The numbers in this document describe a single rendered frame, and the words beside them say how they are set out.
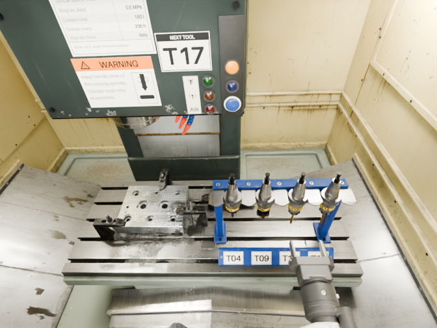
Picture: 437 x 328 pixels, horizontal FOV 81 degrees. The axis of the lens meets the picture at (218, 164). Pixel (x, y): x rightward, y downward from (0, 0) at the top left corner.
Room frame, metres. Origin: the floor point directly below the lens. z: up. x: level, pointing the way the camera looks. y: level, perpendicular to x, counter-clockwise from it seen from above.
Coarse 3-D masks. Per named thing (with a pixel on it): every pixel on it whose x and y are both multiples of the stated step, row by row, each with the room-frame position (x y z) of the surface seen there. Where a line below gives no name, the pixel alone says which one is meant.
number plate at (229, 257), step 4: (224, 252) 0.50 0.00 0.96; (228, 252) 0.50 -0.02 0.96; (232, 252) 0.50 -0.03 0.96; (236, 252) 0.50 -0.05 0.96; (240, 252) 0.50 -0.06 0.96; (224, 256) 0.49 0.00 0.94; (228, 256) 0.49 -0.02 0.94; (232, 256) 0.49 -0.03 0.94; (236, 256) 0.49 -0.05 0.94; (240, 256) 0.48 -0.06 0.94; (224, 260) 0.48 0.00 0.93; (228, 260) 0.48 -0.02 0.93; (232, 260) 0.48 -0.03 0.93; (236, 260) 0.48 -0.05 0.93; (240, 260) 0.47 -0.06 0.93
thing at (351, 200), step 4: (340, 188) 0.57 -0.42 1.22; (344, 188) 0.57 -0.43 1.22; (348, 188) 0.57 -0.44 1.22; (340, 192) 0.55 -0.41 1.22; (344, 192) 0.55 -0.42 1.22; (348, 192) 0.55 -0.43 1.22; (352, 192) 0.55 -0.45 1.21; (344, 196) 0.54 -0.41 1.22; (348, 196) 0.54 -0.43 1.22; (352, 196) 0.53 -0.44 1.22; (340, 200) 0.52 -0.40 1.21; (344, 200) 0.52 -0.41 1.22; (348, 200) 0.52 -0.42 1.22; (352, 200) 0.52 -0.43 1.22; (356, 200) 0.52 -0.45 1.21; (348, 204) 0.50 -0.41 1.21; (352, 204) 0.50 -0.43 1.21
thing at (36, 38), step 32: (0, 0) 0.51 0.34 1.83; (32, 0) 0.51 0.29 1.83; (160, 0) 0.49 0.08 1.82; (192, 0) 0.49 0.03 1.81; (224, 0) 0.49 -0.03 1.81; (32, 32) 0.51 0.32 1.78; (160, 32) 0.49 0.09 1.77; (32, 64) 0.51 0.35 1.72; (64, 64) 0.51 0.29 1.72; (160, 64) 0.50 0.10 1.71; (64, 96) 0.51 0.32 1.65; (160, 96) 0.50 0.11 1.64
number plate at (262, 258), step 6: (252, 252) 0.49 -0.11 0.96; (258, 252) 0.49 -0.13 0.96; (264, 252) 0.49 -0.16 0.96; (270, 252) 0.49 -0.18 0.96; (252, 258) 0.48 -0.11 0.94; (258, 258) 0.47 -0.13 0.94; (264, 258) 0.47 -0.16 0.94; (270, 258) 0.47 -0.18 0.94; (264, 264) 0.46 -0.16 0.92; (270, 264) 0.46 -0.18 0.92
